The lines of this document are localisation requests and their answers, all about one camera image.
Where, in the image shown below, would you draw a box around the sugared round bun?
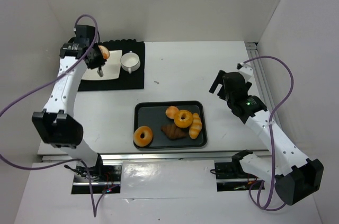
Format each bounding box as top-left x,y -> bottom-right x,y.
98,45 -> 110,60

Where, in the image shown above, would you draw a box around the plain round bun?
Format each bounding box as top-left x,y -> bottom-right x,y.
165,106 -> 179,120

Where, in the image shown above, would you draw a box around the metal tongs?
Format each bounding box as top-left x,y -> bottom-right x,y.
97,66 -> 104,77

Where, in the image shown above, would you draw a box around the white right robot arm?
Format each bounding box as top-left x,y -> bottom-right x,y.
209,65 -> 324,205

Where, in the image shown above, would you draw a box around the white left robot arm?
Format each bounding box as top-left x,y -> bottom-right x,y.
32,25 -> 109,176

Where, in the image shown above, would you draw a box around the golden striped bread roll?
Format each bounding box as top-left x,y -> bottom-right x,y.
189,113 -> 202,140

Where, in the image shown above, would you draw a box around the white square plate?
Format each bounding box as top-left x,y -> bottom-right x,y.
82,50 -> 122,81

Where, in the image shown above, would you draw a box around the black placemat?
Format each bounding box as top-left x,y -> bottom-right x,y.
78,39 -> 145,92

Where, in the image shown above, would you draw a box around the orange donut on tray centre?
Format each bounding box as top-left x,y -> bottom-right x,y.
173,110 -> 193,128

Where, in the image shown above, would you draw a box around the brown chocolate croissant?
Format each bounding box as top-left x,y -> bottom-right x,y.
161,123 -> 187,140

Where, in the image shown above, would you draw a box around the black rectangular tray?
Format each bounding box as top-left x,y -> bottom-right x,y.
134,100 -> 208,150

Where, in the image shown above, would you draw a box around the orange donut on tray edge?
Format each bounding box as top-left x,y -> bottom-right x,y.
133,126 -> 153,147

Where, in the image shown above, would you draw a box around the white cup with handle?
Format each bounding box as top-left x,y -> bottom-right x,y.
120,52 -> 141,74

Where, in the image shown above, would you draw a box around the aluminium rail right side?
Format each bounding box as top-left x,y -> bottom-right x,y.
245,42 -> 275,111

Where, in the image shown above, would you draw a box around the aluminium rail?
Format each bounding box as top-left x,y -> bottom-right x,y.
39,150 -> 271,163
245,42 -> 275,111

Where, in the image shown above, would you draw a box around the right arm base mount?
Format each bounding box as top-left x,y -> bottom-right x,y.
210,150 -> 261,192

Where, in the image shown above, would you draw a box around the aluminium rail front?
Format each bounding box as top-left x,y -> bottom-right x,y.
39,150 -> 271,163

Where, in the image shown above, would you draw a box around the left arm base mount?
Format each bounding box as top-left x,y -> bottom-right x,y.
70,164 -> 122,195

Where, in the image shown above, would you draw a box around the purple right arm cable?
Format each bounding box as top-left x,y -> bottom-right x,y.
237,55 -> 295,211

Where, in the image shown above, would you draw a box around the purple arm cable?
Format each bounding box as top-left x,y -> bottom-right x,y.
0,14 -> 117,218
237,55 -> 295,211

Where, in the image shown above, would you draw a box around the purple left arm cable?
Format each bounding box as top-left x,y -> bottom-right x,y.
0,14 -> 117,218

